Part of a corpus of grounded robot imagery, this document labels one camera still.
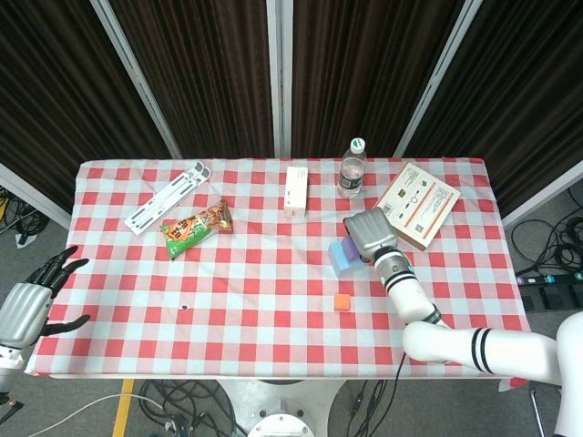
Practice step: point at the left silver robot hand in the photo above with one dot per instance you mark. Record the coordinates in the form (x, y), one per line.
(23, 314)

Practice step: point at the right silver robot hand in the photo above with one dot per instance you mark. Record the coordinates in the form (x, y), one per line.
(373, 232)

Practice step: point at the purple block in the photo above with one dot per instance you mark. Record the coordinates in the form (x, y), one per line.
(348, 248)

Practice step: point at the small orange foam cube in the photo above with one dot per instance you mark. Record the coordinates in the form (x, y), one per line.
(342, 302)

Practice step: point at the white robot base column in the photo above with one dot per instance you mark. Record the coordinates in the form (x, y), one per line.
(282, 400)

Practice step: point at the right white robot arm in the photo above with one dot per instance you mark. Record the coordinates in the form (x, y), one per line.
(455, 341)

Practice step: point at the blue block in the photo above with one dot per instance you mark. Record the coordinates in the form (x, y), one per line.
(339, 261)

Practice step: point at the clear plastic water bottle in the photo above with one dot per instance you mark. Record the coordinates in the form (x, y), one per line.
(351, 177)

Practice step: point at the flat orange white product box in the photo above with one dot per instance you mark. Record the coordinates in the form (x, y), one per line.
(428, 205)

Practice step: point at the white rectangular carton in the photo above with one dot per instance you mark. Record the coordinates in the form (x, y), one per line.
(296, 196)

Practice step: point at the red white checkered tablecloth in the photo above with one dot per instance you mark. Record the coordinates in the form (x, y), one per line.
(273, 296)

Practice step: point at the dark brown corrugated panel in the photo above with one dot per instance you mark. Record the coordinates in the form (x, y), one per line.
(524, 91)
(45, 91)
(360, 68)
(205, 77)

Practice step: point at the white folding laptop stand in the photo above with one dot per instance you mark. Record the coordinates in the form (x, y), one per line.
(159, 205)

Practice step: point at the green snack bag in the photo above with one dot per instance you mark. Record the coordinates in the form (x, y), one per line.
(191, 232)

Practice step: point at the black foot pedal unit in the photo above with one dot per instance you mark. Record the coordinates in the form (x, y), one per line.
(551, 298)

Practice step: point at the grey metal partition post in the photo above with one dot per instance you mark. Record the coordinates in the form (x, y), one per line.
(546, 191)
(136, 77)
(279, 77)
(437, 77)
(32, 193)

